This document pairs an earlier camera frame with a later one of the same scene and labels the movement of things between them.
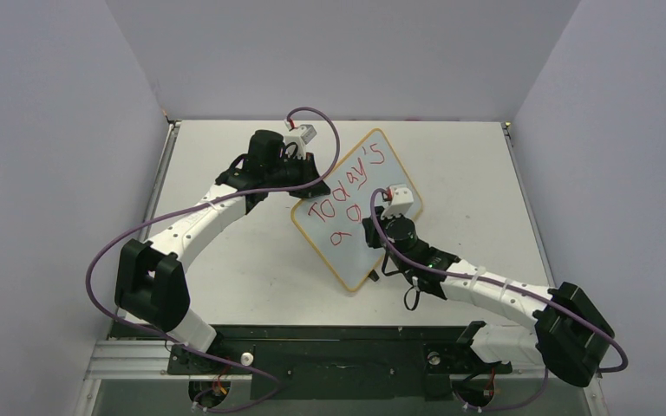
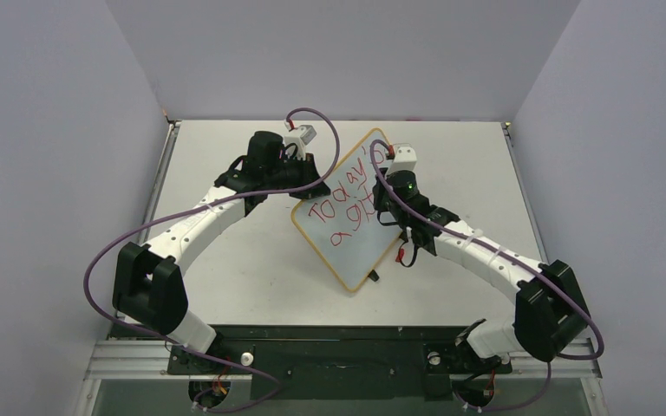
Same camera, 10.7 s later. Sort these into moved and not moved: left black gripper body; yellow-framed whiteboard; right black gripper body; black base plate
Moved: right black gripper body
Not moved: left black gripper body; black base plate; yellow-framed whiteboard
